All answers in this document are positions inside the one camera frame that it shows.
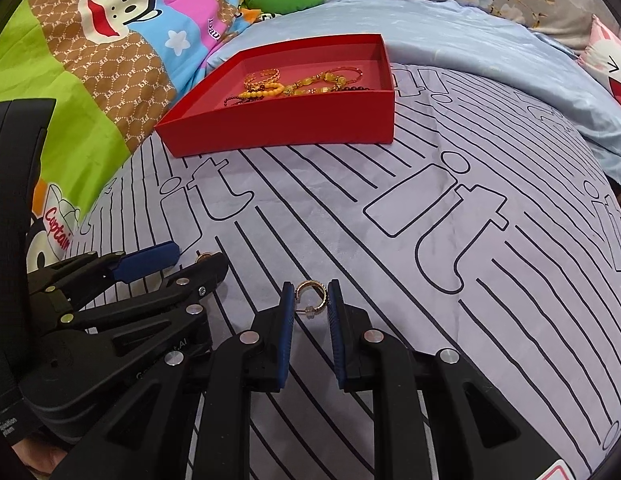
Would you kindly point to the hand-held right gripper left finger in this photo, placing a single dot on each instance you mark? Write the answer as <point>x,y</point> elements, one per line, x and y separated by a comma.
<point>285,340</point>

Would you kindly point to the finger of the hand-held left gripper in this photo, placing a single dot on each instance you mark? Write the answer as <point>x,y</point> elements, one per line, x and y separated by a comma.
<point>145,259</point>
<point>205,272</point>

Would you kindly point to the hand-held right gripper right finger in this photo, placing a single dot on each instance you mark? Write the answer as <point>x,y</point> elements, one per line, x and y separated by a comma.
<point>336,340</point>

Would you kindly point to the gold hoop earring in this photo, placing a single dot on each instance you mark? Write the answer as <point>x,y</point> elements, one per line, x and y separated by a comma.
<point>310,283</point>

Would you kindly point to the red jewelry box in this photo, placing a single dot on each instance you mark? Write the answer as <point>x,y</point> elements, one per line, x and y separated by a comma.
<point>290,120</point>

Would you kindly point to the yellow bead jewelry pile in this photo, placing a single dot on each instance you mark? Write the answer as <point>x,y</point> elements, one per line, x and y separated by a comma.
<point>360,89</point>

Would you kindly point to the thin gold bangle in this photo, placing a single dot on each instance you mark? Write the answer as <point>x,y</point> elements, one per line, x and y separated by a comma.
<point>361,74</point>

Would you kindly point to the person's left hand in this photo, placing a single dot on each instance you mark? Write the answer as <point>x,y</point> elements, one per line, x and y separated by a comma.
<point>40,460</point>

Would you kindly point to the monkey print blanket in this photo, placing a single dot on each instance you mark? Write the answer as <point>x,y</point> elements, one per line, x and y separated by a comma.
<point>90,85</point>

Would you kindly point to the light blue pillow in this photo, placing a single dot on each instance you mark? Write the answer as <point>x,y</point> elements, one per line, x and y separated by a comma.
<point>490,45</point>

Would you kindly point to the pink cartoon face pillow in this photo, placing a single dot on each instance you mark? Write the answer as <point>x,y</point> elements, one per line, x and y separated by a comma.
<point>610,60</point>

